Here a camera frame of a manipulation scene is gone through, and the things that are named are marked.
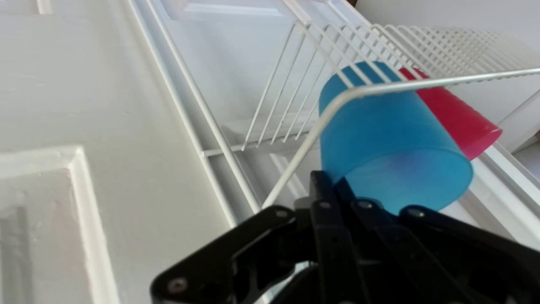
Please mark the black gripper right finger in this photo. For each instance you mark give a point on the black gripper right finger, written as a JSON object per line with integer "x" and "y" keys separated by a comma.
{"x": 424, "y": 256}

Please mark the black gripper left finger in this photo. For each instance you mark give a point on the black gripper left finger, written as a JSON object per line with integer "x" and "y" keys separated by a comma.
{"x": 310, "y": 243}

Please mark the blue plastic cup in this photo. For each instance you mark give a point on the blue plastic cup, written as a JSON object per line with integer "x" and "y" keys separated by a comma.
{"x": 391, "y": 147}

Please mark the pink plastic cup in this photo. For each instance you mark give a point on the pink plastic cup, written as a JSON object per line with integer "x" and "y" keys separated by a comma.
{"x": 468, "y": 126}

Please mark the white wire door rack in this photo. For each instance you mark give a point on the white wire door rack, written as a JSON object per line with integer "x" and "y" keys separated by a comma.
{"x": 257, "y": 82}

